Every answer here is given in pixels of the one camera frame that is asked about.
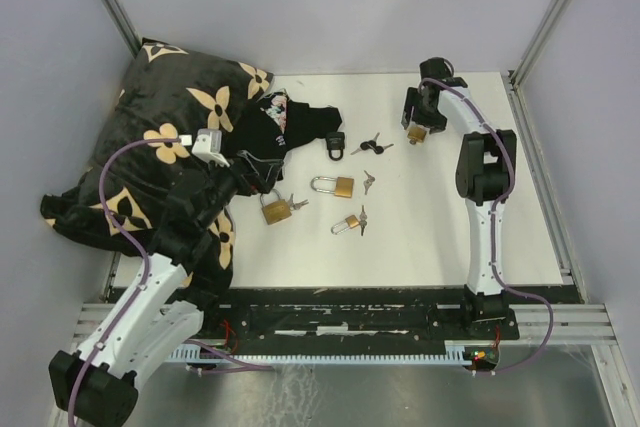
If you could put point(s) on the large brass padlock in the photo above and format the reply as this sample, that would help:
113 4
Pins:
276 211

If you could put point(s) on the black padlock key bunch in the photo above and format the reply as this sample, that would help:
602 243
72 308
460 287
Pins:
372 145

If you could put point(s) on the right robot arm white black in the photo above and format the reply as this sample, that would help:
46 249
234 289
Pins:
484 177

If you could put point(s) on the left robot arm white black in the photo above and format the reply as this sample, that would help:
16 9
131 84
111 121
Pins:
100 382

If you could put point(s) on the black printed garment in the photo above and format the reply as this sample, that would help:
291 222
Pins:
274 125

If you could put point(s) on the right aluminium corner post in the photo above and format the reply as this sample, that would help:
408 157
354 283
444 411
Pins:
551 18

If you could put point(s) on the light blue cable duct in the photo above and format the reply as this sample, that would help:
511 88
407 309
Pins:
339 349

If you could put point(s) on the small brass padlock long shackle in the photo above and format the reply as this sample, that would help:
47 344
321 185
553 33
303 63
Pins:
349 223

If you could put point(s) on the large padlock key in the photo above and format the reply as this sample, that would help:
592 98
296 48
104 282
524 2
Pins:
294 206

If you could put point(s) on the small padlock key bunch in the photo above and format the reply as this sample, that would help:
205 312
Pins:
363 220

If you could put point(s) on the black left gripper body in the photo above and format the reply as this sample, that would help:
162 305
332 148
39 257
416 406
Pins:
247 183

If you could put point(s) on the medium brass padlock long shackle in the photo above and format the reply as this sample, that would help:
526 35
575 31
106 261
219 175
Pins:
341 187

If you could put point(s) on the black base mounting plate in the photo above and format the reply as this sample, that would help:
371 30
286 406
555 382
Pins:
433 314

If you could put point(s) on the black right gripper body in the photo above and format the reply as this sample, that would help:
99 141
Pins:
424 115

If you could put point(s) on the black floral pillow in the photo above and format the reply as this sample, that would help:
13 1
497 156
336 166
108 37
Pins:
166 91

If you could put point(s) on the black padlock with keys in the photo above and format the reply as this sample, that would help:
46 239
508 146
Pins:
335 145

